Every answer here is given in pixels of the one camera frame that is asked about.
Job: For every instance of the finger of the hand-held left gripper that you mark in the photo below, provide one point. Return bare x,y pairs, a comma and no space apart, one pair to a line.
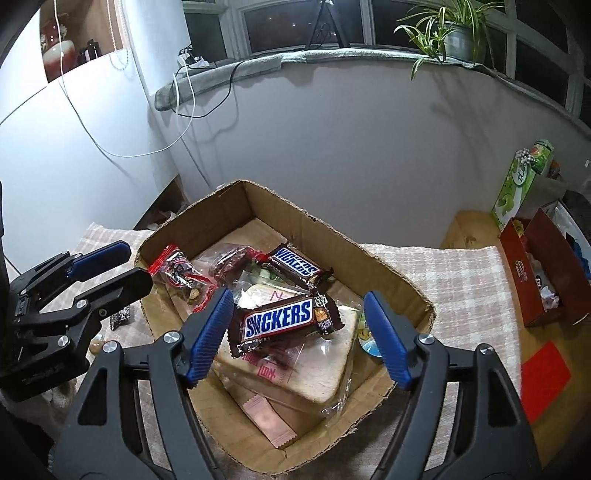
99,256
120,288

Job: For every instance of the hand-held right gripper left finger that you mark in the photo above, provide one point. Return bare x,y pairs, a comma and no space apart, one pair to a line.
210,332

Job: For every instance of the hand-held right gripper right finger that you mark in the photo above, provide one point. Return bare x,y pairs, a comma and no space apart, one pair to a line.
385,337

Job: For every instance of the colourful jelly cup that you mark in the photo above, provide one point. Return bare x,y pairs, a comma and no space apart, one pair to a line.
369,339

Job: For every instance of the red zip bag of nuts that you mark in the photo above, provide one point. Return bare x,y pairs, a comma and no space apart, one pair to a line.
180,277

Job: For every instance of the brown chocolate bar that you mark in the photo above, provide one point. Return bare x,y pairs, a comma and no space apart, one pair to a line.
293,265
277,323

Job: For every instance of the clear bag of dark dates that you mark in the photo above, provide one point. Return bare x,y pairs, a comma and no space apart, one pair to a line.
231,261

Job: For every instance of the pink striped snack packet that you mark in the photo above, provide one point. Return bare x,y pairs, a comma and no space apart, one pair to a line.
270,422

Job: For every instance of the brown cardboard box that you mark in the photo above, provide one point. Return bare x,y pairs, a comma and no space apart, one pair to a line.
295,230

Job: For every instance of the small black snack packet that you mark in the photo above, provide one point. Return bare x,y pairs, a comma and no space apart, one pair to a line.
121,318

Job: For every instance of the clear bag of sliced bread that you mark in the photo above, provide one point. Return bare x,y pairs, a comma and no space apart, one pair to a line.
318,369

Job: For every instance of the pink plaid blanket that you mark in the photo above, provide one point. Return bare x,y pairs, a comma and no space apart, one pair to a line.
461,286

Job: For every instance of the wooden side table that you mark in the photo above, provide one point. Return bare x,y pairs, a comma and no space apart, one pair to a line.
471,230

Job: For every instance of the red cardboard box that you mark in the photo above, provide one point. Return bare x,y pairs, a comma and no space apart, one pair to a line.
531,277

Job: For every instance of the red paper sheet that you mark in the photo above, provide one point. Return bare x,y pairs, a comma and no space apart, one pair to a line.
545,383

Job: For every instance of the green printed carton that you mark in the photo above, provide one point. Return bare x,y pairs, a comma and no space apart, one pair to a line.
519,189

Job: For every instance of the white power strip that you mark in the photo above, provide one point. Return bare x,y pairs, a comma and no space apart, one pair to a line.
191,57

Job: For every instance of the grey towel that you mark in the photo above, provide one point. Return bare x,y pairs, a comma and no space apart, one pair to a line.
258,69

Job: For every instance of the potted spider plant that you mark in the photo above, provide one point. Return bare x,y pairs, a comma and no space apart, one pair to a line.
455,32

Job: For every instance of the black tripod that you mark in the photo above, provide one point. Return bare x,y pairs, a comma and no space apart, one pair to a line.
328,23

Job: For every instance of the white window frame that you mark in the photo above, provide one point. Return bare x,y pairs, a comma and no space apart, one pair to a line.
364,23

